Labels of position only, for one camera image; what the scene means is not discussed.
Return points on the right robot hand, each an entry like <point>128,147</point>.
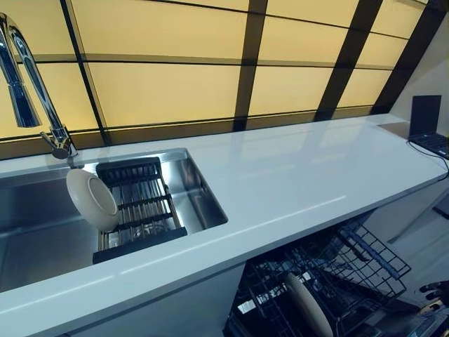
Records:
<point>438,289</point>

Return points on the built-in dishwasher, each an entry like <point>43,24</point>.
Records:
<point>245,305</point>

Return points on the black dish drying rack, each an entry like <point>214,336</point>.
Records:
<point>144,203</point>

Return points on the stainless steel kitchen sink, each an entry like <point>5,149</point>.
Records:
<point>35,217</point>

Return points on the white cabinet side panel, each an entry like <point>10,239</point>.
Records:
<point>407,214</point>

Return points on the cream ceramic plate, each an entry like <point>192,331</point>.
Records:
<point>308,309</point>
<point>91,201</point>

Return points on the chrome pull-down kitchen faucet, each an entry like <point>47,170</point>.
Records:
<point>28,94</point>

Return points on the dark open laptop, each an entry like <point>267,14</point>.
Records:
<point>424,116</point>

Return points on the black tined dishwasher plate rack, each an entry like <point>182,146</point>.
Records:
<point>270,302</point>

